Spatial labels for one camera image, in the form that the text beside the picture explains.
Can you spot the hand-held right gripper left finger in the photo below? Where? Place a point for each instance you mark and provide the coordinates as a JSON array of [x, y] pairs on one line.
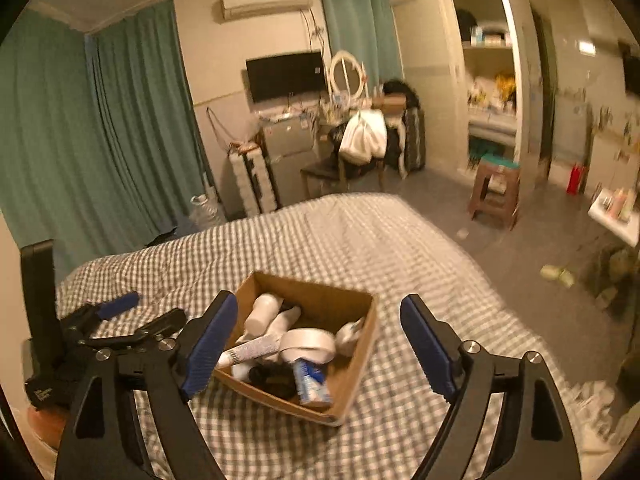
[[210, 345]]

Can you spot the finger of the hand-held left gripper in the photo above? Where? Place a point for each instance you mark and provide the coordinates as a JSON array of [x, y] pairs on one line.
[[160, 322], [117, 305]]

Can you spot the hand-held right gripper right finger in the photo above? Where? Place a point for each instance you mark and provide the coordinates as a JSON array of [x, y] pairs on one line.
[[427, 350]]

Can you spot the white tube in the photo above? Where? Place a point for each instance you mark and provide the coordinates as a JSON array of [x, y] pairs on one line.
[[250, 350]]

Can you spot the white plastic bottle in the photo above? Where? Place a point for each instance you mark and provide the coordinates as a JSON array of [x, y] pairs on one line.
[[262, 312]]

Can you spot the black glossy case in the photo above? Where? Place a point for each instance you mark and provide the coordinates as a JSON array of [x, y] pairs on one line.
[[272, 380]]

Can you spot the brown cardboard box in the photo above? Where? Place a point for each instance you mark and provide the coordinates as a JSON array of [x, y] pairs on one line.
[[345, 390]]

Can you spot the white tape roll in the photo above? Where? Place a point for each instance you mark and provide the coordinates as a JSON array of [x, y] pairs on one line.
[[310, 340]]

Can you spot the blue white tissue packet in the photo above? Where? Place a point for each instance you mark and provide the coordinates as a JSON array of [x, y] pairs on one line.
[[312, 382]]

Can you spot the white plastic bag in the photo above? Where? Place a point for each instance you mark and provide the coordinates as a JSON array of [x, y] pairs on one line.
[[205, 210]]

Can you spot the grey white checked blanket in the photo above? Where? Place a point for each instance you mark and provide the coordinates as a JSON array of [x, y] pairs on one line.
[[350, 240]]

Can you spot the brown plastic stool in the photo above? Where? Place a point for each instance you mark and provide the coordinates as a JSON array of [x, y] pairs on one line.
[[495, 200]]

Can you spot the white ribbed suitcase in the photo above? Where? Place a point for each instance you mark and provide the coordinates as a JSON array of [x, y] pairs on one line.
[[252, 182]]

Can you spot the wide green curtain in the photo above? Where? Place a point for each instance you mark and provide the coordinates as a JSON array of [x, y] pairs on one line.
[[100, 135]]

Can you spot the small silver fridge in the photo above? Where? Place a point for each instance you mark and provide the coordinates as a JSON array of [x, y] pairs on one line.
[[290, 160]]

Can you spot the dark wooden chair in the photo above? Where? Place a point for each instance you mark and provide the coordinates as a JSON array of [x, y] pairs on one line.
[[320, 172]]

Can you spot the grey suitcase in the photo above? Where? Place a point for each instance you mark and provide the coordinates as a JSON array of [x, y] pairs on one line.
[[415, 140]]

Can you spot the white towel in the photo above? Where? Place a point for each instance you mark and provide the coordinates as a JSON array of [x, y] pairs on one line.
[[362, 137]]

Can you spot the red canister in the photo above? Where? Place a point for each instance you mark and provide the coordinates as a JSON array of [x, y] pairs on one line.
[[576, 179]]

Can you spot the white folding table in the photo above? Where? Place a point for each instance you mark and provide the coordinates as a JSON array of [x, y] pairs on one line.
[[615, 220]]

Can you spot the flat cardboard box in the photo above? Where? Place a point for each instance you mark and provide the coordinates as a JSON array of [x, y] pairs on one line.
[[390, 103]]

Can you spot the black bag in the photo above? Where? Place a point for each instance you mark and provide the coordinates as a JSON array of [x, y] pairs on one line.
[[400, 91]]

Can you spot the white oval mirror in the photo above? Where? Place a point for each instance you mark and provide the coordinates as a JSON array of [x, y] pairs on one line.
[[347, 72]]

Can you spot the white wardrobe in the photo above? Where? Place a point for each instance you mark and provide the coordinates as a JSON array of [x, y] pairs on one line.
[[427, 35]]

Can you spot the narrow green curtain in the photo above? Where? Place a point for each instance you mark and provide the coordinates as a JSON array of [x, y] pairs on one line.
[[357, 20]]

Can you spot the white air conditioner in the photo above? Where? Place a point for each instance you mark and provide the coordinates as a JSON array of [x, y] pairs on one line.
[[267, 2]]

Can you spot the black range hood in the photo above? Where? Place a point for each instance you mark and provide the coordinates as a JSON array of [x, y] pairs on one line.
[[632, 67]]

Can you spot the black wall television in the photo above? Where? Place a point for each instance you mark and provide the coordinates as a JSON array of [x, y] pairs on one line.
[[285, 75]]

